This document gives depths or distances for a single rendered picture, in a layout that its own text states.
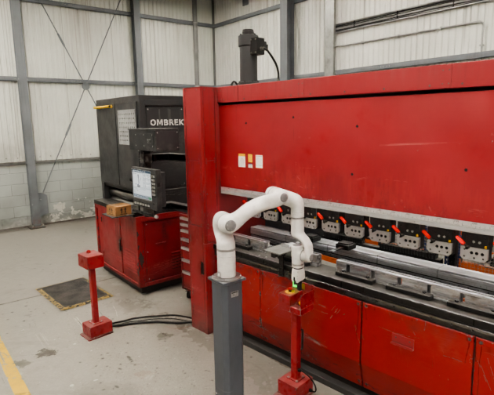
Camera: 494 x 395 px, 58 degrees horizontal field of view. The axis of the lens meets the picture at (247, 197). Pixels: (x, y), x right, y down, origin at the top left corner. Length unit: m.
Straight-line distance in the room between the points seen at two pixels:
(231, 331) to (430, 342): 1.23
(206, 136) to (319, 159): 1.14
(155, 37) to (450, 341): 9.15
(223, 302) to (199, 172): 1.49
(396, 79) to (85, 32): 7.95
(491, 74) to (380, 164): 0.82
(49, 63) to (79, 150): 1.76
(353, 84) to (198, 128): 1.48
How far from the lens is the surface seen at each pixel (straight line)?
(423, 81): 2.90
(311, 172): 3.36
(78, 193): 9.94
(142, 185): 4.08
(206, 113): 3.98
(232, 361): 3.07
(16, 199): 9.64
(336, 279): 3.27
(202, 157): 3.95
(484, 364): 2.98
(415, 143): 2.93
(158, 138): 3.86
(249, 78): 3.92
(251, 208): 2.80
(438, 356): 3.07
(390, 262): 3.45
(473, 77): 2.80
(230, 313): 2.91
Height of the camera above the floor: 1.99
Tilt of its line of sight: 10 degrees down
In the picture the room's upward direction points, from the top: 1 degrees counter-clockwise
